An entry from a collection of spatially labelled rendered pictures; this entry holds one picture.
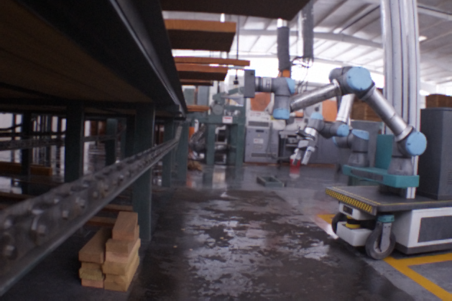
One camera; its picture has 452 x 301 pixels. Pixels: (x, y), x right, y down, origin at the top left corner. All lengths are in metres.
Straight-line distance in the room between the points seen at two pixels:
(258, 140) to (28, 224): 7.71
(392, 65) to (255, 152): 5.89
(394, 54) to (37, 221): 2.28
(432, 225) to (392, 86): 0.90
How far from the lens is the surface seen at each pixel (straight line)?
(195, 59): 1.19
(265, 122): 8.02
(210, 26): 0.81
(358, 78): 1.71
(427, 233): 2.07
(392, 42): 2.44
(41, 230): 0.35
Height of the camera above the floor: 0.64
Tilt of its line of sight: level
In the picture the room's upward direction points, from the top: 3 degrees clockwise
